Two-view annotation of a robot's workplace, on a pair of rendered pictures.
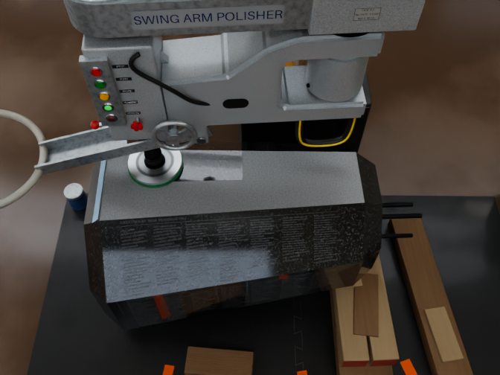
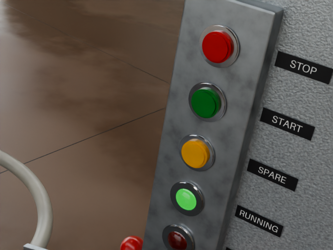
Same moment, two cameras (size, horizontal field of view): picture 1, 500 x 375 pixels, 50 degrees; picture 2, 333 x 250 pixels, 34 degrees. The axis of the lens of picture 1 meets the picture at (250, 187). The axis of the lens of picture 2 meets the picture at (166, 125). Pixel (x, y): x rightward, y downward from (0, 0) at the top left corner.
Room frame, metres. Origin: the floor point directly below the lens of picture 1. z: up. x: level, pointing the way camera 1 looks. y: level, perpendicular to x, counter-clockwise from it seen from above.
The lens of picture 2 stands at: (0.72, 0.24, 1.62)
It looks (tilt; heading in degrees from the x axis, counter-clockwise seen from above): 28 degrees down; 31
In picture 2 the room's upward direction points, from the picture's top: 10 degrees clockwise
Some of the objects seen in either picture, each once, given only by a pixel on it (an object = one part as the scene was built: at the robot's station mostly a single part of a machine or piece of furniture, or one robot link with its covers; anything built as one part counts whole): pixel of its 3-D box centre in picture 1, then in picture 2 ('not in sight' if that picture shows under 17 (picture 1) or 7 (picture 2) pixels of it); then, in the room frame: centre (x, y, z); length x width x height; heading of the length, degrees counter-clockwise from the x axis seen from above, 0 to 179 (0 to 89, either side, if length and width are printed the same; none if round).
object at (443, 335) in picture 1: (443, 333); not in sight; (0.78, -0.90, 0.10); 0.25 x 0.10 x 0.01; 9
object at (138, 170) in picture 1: (155, 161); not in sight; (1.23, 0.38, 0.84); 0.21 x 0.21 x 0.01
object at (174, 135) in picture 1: (174, 127); not in sight; (1.12, 0.25, 1.19); 0.15 x 0.10 x 0.15; 94
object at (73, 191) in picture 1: (76, 196); not in sight; (1.54, 0.95, 0.08); 0.10 x 0.10 x 0.13
